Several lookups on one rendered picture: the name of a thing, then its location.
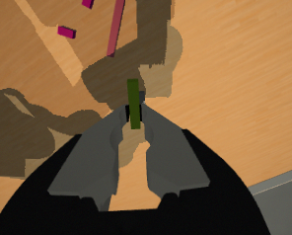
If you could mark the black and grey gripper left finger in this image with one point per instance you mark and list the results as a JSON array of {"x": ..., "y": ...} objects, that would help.
[{"x": 85, "y": 166}]

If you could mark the magenta rectangular block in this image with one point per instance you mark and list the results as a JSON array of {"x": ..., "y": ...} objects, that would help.
[
  {"x": 66, "y": 32},
  {"x": 88, "y": 3}
]

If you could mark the dark pink long rod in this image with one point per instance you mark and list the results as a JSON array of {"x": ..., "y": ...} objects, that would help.
[{"x": 116, "y": 19}]

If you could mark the lime green rod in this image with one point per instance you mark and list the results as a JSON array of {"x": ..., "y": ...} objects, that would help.
[{"x": 133, "y": 100}]

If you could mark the grey rectangular rod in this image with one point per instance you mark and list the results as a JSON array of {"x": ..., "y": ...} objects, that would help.
[{"x": 141, "y": 97}]

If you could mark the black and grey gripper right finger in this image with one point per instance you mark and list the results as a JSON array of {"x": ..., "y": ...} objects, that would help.
[{"x": 179, "y": 162}]

